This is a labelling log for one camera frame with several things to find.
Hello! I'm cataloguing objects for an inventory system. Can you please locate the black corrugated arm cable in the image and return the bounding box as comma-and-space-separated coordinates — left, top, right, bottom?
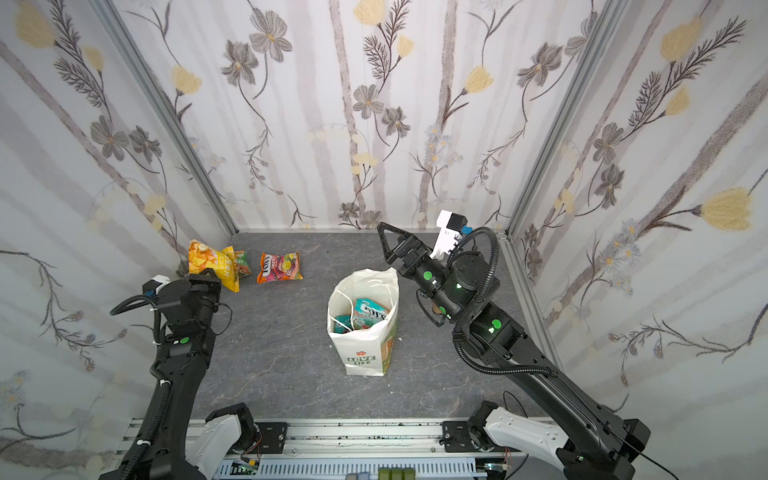
451, 226, 562, 378
109, 293, 172, 480

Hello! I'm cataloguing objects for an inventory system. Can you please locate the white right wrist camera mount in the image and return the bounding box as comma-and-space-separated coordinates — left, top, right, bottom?
430, 210, 472, 261

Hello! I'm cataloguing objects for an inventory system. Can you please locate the white printed paper bag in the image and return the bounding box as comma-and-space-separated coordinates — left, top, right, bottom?
326, 268, 400, 377

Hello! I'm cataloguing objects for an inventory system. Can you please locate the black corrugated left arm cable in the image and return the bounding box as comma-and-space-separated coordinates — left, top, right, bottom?
109, 293, 172, 480

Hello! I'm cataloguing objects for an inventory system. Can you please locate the orange pink snack packet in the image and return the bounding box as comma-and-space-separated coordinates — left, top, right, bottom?
257, 252, 303, 284

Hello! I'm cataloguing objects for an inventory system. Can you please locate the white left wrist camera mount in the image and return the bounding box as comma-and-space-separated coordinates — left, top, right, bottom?
141, 275, 171, 297

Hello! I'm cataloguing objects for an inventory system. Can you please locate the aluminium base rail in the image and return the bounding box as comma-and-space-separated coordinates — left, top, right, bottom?
122, 416, 610, 463

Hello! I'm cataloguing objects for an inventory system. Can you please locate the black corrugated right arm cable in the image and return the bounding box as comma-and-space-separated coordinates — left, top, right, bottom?
451, 226, 562, 378

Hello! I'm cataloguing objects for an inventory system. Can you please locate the white cable duct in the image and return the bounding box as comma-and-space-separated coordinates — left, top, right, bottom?
213, 457, 488, 479

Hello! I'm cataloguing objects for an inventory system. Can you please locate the green snack packet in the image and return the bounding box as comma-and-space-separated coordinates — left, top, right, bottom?
234, 250, 252, 277

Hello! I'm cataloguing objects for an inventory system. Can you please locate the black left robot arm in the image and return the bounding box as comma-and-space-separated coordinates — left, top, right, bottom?
100, 272, 222, 479

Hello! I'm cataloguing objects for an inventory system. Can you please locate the teal snack packet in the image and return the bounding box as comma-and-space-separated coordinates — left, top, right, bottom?
350, 298, 389, 330

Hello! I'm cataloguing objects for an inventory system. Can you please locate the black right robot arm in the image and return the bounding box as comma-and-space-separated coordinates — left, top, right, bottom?
377, 223, 650, 479

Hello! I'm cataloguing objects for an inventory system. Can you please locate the yellow orange chips packet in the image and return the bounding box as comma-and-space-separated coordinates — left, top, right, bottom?
187, 240, 240, 293

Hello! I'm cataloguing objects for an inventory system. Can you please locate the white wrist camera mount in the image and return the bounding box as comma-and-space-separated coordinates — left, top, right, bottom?
430, 210, 472, 261
141, 275, 171, 297

